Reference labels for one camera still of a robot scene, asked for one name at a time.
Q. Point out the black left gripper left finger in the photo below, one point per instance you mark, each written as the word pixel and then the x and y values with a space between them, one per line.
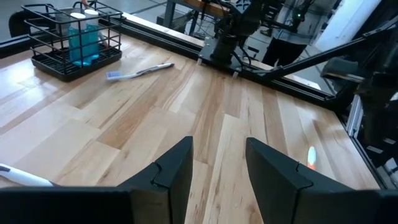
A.
pixel 168 186

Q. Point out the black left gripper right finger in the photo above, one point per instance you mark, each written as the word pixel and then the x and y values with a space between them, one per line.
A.
pixel 273 186

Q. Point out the white grey toothbrush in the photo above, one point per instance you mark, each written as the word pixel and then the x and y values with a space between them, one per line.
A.
pixel 25 177

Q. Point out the small blue mouthwash bottle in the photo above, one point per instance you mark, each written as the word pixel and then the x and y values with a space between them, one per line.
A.
pixel 76 43
pixel 91 40

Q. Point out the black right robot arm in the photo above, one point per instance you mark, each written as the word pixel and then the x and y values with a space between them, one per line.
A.
pixel 230 40

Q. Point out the person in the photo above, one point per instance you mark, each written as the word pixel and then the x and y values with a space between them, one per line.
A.
pixel 287 51

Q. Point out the wooden background table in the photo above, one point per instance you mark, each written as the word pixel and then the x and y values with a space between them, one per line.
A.
pixel 199 3

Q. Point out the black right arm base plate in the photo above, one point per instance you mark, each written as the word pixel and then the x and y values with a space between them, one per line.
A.
pixel 211 57

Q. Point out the black frame clamp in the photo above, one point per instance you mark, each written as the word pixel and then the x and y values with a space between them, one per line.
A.
pixel 18 25

